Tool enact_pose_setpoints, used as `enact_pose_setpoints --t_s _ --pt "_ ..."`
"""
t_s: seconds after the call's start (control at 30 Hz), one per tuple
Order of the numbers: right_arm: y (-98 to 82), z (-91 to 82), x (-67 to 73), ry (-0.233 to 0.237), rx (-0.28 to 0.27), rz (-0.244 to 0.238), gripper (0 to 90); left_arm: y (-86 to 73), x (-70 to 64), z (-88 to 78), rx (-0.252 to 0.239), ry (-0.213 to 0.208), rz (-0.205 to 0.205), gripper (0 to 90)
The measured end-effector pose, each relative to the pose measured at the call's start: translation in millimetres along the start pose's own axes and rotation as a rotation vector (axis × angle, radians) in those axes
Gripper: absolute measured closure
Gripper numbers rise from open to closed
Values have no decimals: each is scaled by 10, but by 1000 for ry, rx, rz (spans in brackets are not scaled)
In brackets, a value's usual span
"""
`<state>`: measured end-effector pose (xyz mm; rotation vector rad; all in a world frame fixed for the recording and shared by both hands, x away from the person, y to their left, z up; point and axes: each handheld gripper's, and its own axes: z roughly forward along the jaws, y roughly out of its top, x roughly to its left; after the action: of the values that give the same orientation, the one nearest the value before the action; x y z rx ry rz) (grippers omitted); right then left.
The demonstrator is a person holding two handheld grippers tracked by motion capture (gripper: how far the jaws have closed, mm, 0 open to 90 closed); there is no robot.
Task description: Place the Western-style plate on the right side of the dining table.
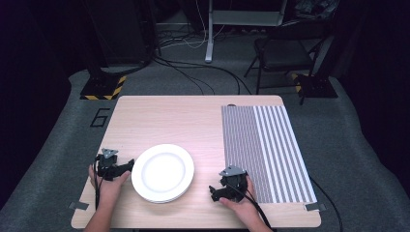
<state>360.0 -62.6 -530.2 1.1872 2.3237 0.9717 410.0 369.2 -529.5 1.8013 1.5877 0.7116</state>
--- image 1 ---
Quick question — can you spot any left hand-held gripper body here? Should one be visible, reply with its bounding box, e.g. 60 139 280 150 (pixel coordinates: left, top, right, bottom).
96 148 122 182

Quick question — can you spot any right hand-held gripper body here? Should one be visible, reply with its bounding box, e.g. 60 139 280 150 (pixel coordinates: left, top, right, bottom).
219 164 249 204

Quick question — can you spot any person's left hand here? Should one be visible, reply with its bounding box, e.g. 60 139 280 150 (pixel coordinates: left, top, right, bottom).
88 163 132 207

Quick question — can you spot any person's right hand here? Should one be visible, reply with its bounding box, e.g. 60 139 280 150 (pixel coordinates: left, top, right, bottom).
219 181 259 224

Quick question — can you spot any grey striped placemat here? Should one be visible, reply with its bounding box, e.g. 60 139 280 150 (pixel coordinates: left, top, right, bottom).
220 104 318 205

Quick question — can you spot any grey tape piece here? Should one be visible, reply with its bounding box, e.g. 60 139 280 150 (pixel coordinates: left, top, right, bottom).
304 202 327 213
68 201 90 211

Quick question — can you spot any yellow-black striped stand base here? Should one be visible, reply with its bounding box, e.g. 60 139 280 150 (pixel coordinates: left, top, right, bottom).
79 74 128 102

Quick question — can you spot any black stand base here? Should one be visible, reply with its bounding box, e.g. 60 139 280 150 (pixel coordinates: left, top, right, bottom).
291 72 339 99

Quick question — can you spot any black cabinet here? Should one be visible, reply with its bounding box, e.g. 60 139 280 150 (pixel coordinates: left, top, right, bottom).
84 0 157 67

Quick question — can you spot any black folding chair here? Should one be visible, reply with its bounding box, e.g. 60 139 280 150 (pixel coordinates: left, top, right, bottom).
243 21 327 97

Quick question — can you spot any white metal stand leg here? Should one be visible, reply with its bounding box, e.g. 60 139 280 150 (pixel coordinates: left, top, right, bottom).
204 0 216 64

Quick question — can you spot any left hand-held gripper black cable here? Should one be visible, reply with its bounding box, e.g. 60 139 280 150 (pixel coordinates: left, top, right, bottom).
93 154 102 211

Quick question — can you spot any hand-held gripper black cable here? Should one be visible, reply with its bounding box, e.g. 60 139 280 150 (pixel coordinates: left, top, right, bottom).
226 183 274 232
93 154 102 211

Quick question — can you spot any right hand-held gripper black cable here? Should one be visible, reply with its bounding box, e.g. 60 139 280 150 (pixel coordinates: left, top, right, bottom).
226 183 274 232

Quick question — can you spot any black cable beside table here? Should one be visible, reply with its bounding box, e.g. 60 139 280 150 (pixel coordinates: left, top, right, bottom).
308 176 344 232

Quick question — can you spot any black floor cable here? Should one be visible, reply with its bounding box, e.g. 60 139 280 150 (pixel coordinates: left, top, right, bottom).
151 56 253 96

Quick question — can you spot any white floor cable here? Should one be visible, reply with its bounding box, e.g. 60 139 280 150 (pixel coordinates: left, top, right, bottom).
159 0 226 50

